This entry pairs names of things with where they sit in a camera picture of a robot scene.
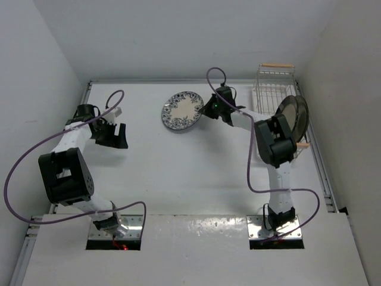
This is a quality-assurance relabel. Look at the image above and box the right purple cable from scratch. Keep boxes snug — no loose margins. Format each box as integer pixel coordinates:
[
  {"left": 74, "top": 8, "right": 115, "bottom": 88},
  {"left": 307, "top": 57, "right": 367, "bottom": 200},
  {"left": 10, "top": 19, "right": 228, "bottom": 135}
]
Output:
[{"left": 207, "top": 67, "right": 321, "bottom": 243}]

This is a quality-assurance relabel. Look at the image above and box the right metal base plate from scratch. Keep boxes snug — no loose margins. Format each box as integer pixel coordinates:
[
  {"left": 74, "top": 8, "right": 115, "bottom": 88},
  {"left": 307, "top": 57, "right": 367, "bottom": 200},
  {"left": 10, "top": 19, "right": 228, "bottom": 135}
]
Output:
[{"left": 246, "top": 215, "right": 302, "bottom": 240}]

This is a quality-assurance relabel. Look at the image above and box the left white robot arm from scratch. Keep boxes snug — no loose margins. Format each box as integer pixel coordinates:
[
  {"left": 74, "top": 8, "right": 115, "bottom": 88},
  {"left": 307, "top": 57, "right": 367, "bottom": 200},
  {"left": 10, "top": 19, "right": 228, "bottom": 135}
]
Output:
[{"left": 38, "top": 104, "right": 128, "bottom": 238}]

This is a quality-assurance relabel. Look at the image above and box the aluminium table frame rail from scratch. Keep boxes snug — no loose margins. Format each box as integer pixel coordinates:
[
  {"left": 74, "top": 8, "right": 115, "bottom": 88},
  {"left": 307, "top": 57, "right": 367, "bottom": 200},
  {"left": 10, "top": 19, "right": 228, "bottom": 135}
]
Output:
[{"left": 8, "top": 79, "right": 93, "bottom": 286}]

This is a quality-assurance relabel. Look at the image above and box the dark rim patterned plate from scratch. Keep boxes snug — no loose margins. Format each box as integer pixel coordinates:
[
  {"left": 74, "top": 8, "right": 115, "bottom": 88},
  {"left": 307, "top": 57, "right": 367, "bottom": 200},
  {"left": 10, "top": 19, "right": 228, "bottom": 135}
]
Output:
[{"left": 276, "top": 95, "right": 299, "bottom": 142}]

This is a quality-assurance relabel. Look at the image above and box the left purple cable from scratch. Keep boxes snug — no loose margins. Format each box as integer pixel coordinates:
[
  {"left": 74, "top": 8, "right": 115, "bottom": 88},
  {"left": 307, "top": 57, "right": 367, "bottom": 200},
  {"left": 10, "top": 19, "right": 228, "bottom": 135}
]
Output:
[{"left": 3, "top": 89, "right": 147, "bottom": 224}]

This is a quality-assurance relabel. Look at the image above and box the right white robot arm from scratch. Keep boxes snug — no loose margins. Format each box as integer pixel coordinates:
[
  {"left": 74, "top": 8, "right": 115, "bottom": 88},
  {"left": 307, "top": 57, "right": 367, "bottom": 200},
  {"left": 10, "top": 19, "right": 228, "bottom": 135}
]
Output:
[{"left": 200, "top": 85, "right": 296, "bottom": 232}]

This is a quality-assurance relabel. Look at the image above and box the metallic rim cream plate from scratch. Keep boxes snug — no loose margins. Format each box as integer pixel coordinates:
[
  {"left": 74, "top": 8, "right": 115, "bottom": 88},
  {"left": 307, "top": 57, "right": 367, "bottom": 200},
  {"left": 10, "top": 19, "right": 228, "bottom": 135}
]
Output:
[{"left": 293, "top": 95, "right": 310, "bottom": 142}]

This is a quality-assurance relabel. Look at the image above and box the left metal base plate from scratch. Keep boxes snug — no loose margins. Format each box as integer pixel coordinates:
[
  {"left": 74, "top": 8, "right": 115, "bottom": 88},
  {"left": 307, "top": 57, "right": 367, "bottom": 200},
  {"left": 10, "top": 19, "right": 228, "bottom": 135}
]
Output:
[{"left": 88, "top": 214, "right": 144, "bottom": 241}]

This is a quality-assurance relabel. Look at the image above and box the metal base plate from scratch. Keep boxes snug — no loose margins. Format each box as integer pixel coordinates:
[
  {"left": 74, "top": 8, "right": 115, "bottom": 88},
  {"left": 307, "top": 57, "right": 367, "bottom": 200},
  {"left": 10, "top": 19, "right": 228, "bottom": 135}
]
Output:
[
  {"left": 246, "top": 215, "right": 302, "bottom": 240},
  {"left": 88, "top": 214, "right": 144, "bottom": 241}
]

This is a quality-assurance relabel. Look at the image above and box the purple cable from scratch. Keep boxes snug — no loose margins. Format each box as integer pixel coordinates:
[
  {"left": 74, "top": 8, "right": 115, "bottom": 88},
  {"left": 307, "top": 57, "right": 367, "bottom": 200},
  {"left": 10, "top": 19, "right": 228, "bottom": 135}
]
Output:
[
  {"left": 207, "top": 67, "right": 321, "bottom": 243},
  {"left": 3, "top": 89, "right": 147, "bottom": 224}
]

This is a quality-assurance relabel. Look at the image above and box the white wire dish rack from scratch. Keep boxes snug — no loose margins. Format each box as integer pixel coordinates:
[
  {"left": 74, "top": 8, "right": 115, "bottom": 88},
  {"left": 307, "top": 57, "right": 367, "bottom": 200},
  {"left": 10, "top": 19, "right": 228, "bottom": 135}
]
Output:
[{"left": 252, "top": 63, "right": 310, "bottom": 158}]

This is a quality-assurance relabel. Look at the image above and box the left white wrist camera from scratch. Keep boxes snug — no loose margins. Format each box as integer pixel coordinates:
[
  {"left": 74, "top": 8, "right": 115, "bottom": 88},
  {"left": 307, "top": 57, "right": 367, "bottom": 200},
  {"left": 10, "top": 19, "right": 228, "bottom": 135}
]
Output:
[{"left": 102, "top": 107, "right": 122, "bottom": 125}]

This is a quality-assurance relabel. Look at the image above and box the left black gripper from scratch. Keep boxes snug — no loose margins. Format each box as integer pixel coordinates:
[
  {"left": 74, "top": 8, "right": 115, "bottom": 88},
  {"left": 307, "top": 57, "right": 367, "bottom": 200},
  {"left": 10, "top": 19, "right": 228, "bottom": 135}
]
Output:
[{"left": 91, "top": 119, "right": 127, "bottom": 148}]

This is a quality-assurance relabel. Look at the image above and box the blue floral plate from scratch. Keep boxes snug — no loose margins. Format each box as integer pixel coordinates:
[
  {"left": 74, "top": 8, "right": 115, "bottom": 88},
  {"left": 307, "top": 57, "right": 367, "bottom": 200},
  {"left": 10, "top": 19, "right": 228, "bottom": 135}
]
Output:
[{"left": 161, "top": 91, "right": 204, "bottom": 131}]

